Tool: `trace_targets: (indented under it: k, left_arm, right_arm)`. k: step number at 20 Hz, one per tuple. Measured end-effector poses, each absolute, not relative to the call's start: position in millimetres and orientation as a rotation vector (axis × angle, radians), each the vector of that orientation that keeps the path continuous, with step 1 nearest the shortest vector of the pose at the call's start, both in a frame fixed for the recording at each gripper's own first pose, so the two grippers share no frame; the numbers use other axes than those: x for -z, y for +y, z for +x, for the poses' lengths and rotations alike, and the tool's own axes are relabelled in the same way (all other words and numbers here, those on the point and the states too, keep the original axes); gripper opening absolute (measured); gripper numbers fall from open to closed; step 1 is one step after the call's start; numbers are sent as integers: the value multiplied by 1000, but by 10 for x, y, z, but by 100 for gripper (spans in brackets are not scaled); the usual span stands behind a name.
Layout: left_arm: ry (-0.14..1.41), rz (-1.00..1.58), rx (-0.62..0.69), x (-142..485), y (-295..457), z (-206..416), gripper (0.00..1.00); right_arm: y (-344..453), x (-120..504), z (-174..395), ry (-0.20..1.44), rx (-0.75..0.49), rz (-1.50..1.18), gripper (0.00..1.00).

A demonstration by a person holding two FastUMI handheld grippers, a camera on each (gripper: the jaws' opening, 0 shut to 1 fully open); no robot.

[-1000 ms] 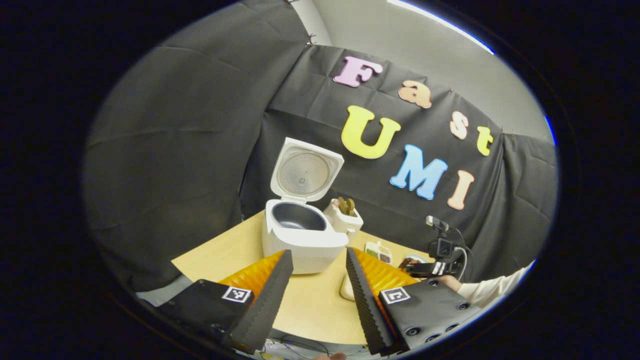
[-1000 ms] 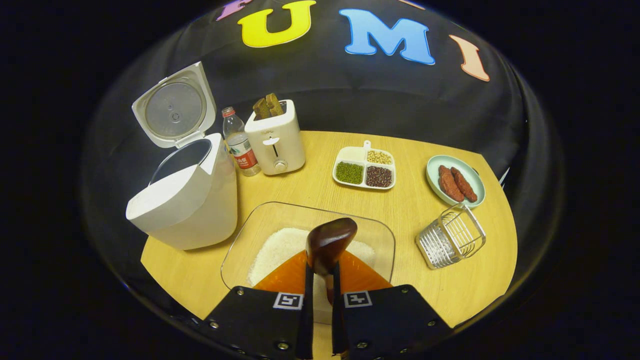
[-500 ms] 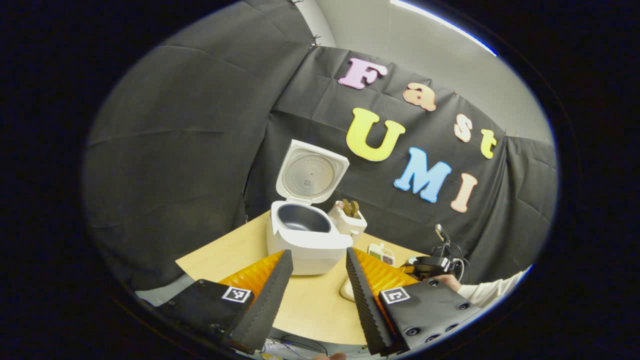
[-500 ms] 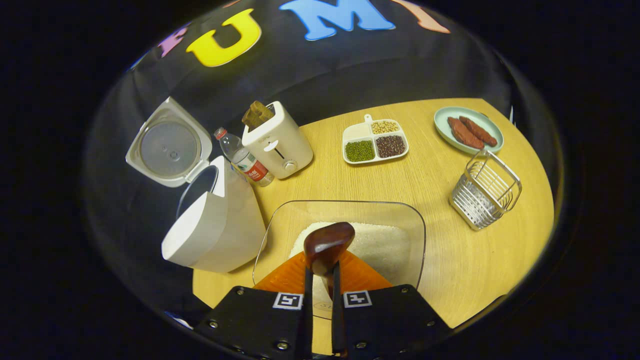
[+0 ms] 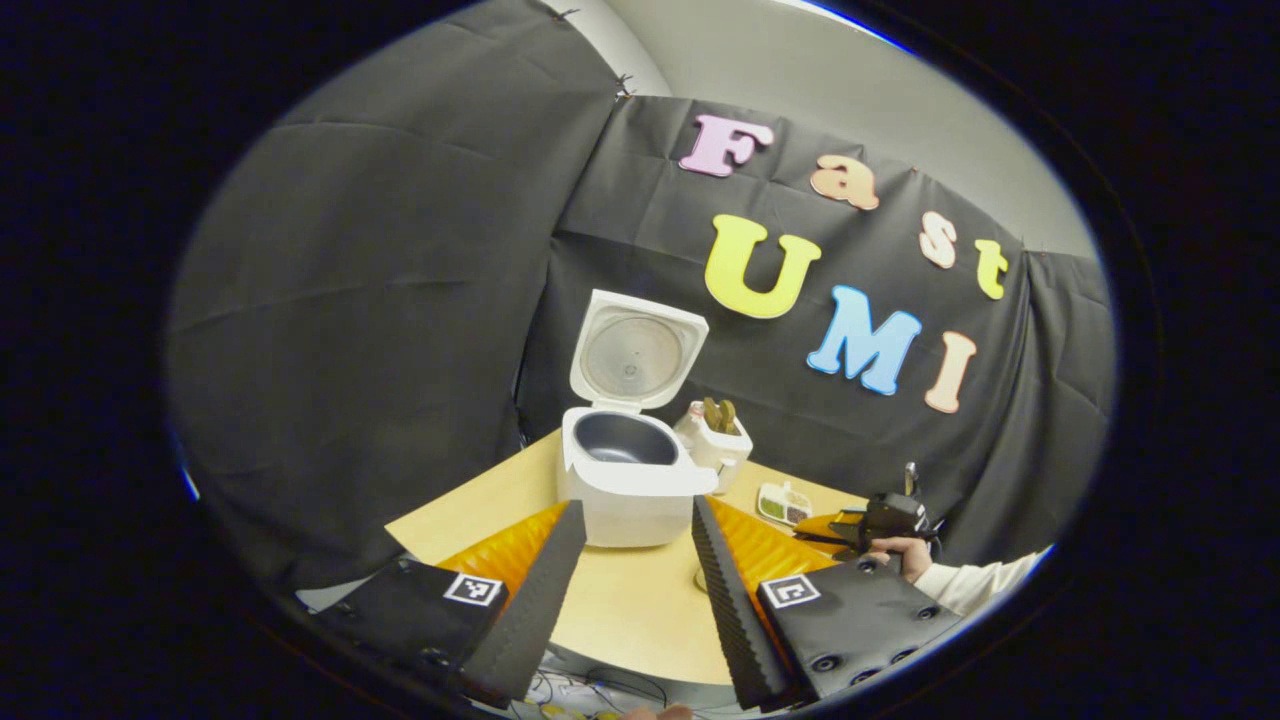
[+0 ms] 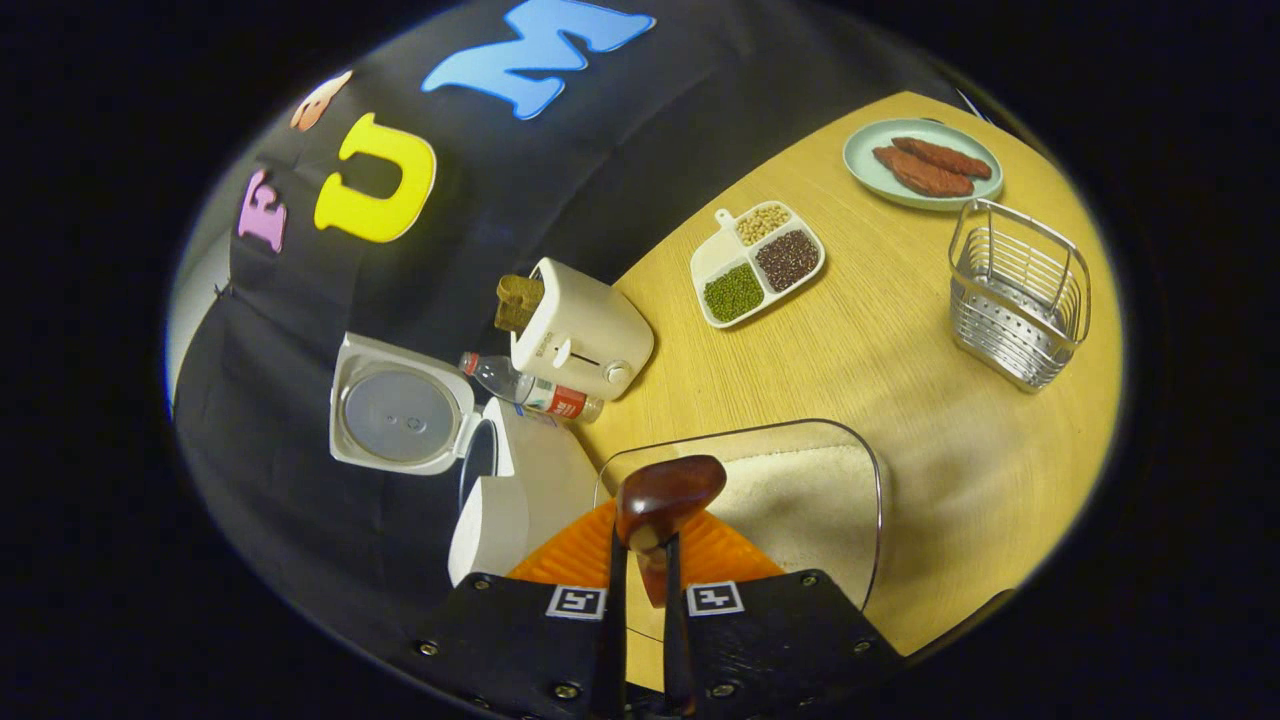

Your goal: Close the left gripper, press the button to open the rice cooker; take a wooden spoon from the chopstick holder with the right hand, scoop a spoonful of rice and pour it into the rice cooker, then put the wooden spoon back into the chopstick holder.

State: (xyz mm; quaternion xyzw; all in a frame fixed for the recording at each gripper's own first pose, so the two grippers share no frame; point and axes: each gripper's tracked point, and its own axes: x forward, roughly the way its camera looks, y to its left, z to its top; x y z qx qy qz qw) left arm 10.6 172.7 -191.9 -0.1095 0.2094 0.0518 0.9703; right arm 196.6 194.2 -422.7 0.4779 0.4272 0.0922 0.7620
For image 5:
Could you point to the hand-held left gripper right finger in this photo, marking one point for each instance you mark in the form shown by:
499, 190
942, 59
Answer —
735, 620

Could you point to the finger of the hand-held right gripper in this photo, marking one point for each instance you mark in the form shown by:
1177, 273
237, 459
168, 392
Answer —
820, 527

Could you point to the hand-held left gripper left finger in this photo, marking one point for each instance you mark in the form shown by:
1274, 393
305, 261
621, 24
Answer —
535, 600

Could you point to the white rice cooker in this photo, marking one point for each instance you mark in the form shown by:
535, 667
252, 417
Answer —
630, 490

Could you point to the white divided grain dish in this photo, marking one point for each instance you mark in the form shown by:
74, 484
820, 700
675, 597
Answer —
785, 505

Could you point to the white toaster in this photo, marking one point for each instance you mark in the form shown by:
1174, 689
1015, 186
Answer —
725, 455

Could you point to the brown bread slice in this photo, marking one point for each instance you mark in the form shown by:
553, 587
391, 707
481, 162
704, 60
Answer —
720, 415

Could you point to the black backdrop cloth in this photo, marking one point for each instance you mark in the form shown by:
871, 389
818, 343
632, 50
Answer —
380, 300

